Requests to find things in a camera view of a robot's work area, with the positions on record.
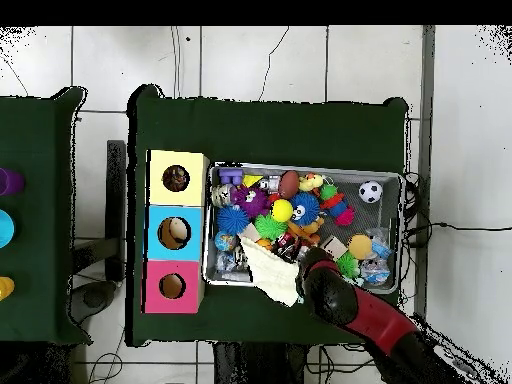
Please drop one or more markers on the dark green side-table cloth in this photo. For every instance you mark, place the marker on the dark green side-table cloth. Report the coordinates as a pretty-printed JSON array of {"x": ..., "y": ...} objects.
[{"x": 36, "y": 140}]

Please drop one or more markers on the purple spiky monster toy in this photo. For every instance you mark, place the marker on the purple spiky monster toy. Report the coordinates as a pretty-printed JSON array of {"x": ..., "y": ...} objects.
[{"x": 250, "y": 200}]

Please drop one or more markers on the brown toy football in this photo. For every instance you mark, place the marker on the brown toy football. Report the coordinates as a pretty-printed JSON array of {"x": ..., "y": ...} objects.
[{"x": 288, "y": 184}]

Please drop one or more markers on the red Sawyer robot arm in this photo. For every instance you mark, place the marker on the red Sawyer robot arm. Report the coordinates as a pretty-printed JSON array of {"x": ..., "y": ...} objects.
[{"x": 360, "y": 308}]

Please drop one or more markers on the shallow mesh bin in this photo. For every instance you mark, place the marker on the shallow mesh bin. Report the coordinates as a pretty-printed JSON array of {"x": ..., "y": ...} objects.
[{"x": 380, "y": 288}]

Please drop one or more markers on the purple plastic cup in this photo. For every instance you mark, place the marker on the purple plastic cup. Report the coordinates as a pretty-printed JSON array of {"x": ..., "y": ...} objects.
[{"x": 11, "y": 182}]

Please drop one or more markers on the yellow plastic cup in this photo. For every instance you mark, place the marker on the yellow plastic cup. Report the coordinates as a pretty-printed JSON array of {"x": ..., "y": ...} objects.
[{"x": 6, "y": 288}]

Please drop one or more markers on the dark green table cloth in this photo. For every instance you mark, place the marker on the dark green table cloth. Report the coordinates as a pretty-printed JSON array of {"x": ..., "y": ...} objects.
[{"x": 280, "y": 132}]

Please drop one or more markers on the plain wooden cube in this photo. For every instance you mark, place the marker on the plain wooden cube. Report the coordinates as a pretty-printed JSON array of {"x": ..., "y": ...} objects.
[{"x": 334, "y": 247}]

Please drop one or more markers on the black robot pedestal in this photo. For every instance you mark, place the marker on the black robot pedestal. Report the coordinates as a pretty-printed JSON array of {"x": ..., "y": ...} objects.
[{"x": 260, "y": 366}]

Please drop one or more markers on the cream waffle cloth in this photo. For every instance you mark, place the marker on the cream waffle cloth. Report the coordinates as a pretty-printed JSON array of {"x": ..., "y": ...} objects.
[{"x": 272, "y": 272}]

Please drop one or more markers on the multicolour spiky caterpillar toy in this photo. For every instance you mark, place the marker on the multicolour spiky caterpillar toy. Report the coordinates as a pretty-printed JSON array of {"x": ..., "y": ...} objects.
[{"x": 338, "y": 206}]

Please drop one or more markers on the cyan plastic cup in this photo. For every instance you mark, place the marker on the cyan plastic cup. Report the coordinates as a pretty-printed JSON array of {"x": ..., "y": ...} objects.
[{"x": 4, "y": 227}]

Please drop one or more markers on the black stand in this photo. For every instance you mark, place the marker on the black stand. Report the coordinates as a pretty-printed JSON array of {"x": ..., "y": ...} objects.
[{"x": 116, "y": 180}]

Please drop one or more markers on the toy hamburger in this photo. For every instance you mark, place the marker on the toy hamburger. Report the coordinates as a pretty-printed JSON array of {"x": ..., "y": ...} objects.
[{"x": 360, "y": 246}]

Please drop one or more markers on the black and white soccer ball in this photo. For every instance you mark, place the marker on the black and white soccer ball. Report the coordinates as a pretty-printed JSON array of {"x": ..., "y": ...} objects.
[{"x": 370, "y": 192}]

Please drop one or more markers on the yellow smiley ball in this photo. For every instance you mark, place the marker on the yellow smiley ball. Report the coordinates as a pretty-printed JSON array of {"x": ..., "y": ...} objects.
[{"x": 282, "y": 210}]

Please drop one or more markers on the wooden box with three holes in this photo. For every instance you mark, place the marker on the wooden box with three holes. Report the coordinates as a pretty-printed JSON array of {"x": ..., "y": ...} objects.
[{"x": 192, "y": 248}]

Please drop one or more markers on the blue spiky rubber ball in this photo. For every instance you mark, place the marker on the blue spiky rubber ball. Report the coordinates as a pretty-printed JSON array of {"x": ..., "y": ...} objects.
[
  {"x": 308, "y": 208},
  {"x": 232, "y": 219}
]

